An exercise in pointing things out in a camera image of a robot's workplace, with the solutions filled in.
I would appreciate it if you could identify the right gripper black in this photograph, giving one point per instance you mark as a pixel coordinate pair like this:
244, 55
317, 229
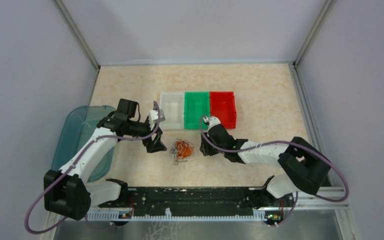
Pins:
205, 148

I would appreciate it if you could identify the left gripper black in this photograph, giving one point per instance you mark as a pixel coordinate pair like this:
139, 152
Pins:
158, 146

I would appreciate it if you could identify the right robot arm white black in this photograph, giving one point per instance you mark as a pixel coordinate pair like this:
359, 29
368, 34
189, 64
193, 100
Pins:
305, 168

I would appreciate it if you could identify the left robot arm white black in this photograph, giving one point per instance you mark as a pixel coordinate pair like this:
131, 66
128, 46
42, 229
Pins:
65, 191

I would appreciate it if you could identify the white plastic bin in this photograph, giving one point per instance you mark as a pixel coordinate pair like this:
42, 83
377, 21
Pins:
172, 104

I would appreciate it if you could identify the green plastic bin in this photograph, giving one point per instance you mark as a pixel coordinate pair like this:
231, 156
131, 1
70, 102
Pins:
196, 104

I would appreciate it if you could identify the red plastic bin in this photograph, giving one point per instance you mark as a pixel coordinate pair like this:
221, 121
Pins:
223, 106

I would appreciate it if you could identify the teal plastic container lid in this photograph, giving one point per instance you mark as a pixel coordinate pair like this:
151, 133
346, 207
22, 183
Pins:
78, 128

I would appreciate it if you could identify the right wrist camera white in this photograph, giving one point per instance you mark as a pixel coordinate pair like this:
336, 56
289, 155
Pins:
211, 121

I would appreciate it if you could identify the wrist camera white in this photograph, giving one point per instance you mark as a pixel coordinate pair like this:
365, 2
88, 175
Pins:
211, 121
155, 116

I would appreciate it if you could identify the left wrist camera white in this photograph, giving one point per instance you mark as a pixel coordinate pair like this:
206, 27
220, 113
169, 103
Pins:
155, 116

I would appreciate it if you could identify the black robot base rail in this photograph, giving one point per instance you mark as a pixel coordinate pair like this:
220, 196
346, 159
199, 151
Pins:
197, 201

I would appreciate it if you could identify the white slotted cable duct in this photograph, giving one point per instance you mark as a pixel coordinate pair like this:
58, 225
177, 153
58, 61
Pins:
116, 216

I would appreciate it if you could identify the aluminium frame post left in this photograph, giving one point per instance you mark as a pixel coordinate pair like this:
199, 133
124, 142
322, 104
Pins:
74, 29

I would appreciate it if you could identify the aluminium frame post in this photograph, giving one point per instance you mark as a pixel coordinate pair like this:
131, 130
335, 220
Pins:
74, 29
326, 8

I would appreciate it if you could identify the aluminium frame post right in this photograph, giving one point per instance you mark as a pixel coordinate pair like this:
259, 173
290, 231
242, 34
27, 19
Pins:
326, 8

